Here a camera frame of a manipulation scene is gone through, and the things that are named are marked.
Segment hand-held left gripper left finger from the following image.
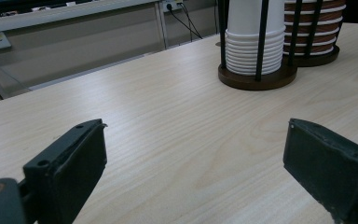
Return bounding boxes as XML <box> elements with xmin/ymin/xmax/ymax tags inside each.
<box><xmin>22</xmin><ymin>118</ymin><xmax>109</xmax><ymax>224</ymax></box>

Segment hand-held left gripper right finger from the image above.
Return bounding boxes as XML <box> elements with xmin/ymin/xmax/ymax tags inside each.
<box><xmin>282</xmin><ymin>117</ymin><xmax>358</xmax><ymax>224</ymax></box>

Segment stack of brown paper cups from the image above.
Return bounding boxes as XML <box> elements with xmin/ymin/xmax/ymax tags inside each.
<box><xmin>282</xmin><ymin>0</ymin><xmax>347</xmax><ymax>57</ymax></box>

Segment stack of white paper cups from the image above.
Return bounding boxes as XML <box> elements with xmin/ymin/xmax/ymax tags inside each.
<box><xmin>224</xmin><ymin>0</ymin><xmax>286</xmax><ymax>77</ymax></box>

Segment white power strip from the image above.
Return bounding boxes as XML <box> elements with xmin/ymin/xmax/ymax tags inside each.
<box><xmin>161</xmin><ymin>0</ymin><xmax>185</xmax><ymax>13</ymax></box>

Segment black power cable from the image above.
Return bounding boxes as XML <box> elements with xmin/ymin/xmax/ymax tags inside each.
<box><xmin>180</xmin><ymin>2</ymin><xmax>194</xmax><ymax>42</ymax></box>
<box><xmin>166</xmin><ymin>3</ymin><xmax>204</xmax><ymax>41</ymax></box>

